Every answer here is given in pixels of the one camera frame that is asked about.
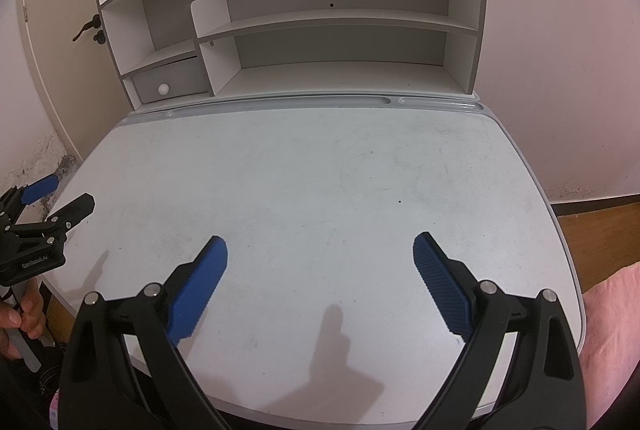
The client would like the person's left hand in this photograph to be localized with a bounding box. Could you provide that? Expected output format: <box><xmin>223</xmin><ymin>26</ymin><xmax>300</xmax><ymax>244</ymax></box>
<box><xmin>0</xmin><ymin>282</ymin><xmax>48</xmax><ymax>361</ymax></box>

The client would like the dark door handle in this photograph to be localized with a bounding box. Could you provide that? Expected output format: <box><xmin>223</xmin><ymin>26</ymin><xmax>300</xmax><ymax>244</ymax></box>
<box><xmin>72</xmin><ymin>16</ymin><xmax>101</xmax><ymax>42</ymax></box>

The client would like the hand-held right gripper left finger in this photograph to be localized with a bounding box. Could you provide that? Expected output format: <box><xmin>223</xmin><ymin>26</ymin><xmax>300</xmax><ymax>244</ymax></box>
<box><xmin>59</xmin><ymin>236</ymin><xmax>236</xmax><ymax>430</ymax></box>

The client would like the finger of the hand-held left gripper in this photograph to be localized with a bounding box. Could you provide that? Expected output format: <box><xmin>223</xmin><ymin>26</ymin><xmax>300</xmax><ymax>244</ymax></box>
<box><xmin>12</xmin><ymin>193</ymin><xmax>96</xmax><ymax>244</ymax></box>
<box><xmin>0</xmin><ymin>175</ymin><xmax>60</xmax><ymax>217</ymax></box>

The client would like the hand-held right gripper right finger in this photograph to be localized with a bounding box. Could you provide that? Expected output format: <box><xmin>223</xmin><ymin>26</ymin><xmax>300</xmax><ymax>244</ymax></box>
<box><xmin>412</xmin><ymin>231</ymin><xmax>587</xmax><ymax>430</ymax></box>

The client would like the grey drawer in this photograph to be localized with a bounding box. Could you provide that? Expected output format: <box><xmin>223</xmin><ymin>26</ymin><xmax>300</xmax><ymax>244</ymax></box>
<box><xmin>132</xmin><ymin>56</ymin><xmax>211</xmax><ymax>105</ymax></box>

